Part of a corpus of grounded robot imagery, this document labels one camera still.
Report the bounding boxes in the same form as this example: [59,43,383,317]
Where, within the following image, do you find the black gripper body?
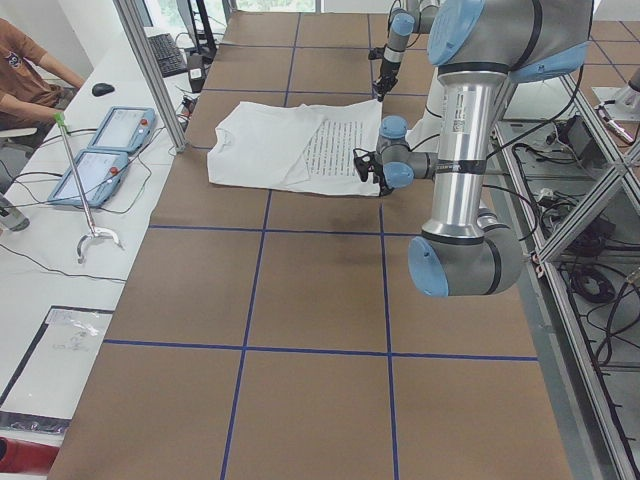
[373,60,400,96]
[373,171,394,196]

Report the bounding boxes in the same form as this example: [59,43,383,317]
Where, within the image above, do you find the white printed t-shirt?
[207,100,382,196]

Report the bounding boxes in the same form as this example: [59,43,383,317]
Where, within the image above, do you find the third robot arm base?
[592,70,639,122]

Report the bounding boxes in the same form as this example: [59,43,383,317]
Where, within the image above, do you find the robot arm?
[368,0,442,102]
[361,1,594,297]

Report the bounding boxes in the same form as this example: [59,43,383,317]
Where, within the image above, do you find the black power adapter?
[187,53,206,93]

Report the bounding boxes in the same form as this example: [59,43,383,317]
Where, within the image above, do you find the black keyboard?
[147,33,187,78]

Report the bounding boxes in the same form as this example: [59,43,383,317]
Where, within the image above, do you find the far blue teach pendant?
[89,106,157,154]

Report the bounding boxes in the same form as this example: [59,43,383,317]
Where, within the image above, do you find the blue teach pendant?
[89,106,157,154]
[47,149,129,208]

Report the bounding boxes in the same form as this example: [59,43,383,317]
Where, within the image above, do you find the black computer mouse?
[91,82,115,97]

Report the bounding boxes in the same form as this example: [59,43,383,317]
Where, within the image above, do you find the near blue teach pendant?
[47,149,129,208]

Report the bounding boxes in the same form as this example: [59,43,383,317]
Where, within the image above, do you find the metal reacher grabber stick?
[53,112,124,264]

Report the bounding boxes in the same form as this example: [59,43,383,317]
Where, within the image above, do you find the person in brown shirt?
[1,19,84,148]

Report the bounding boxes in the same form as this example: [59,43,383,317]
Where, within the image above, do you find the grey water bottle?
[0,194,30,231]

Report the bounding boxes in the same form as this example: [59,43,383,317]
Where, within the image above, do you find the clear plastic document sleeve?
[1,305,113,436]

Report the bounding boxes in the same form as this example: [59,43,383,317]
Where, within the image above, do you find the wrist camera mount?
[353,148,378,183]
[368,47,385,61]

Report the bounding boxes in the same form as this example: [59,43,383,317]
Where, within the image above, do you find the white camera mast pillar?
[406,72,444,153]

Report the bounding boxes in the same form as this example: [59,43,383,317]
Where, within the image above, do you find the aluminium frame post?
[113,0,187,153]

